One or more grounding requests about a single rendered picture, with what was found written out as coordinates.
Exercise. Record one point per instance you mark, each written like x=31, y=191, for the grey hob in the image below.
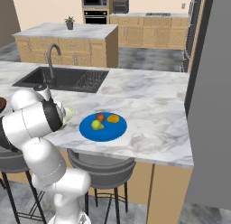
x=158, y=14

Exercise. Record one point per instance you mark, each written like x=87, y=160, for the dark brown bowl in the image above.
x=1, y=104

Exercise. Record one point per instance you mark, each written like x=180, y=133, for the pale green bowl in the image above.
x=69, y=114

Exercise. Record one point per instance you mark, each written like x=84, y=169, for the black built-in oven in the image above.
x=95, y=16

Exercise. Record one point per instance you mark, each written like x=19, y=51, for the grey curved tap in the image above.
x=50, y=62

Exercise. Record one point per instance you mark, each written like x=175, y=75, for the orange mango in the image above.
x=113, y=119

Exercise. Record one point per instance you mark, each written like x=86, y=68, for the wooden kitchen island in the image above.
x=66, y=47

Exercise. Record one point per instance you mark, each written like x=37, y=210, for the grey bar stool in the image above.
x=12, y=164
x=102, y=170

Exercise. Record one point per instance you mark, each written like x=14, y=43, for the black sink basin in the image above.
x=33, y=78

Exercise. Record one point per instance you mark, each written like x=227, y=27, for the green pear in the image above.
x=96, y=125

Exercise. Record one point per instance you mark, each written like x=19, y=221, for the black toaster oven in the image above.
x=121, y=6

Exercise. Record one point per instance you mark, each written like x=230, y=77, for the grey fridge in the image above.
x=210, y=98

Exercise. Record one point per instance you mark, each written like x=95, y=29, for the white wall socket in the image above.
x=183, y=5

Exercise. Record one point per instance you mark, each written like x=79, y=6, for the tan counter base panel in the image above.
x=168, y=194

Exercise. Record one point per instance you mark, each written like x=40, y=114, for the blue round plate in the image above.
x=114, y=132

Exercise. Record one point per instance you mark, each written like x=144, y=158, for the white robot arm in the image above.
x=36, y=125

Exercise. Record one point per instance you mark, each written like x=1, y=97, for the red apple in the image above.
x=100, y=117

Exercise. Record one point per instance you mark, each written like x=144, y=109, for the potted green plant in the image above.
x=69, y=23

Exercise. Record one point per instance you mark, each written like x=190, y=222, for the wooden base cupboard run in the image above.
x=150, y=32

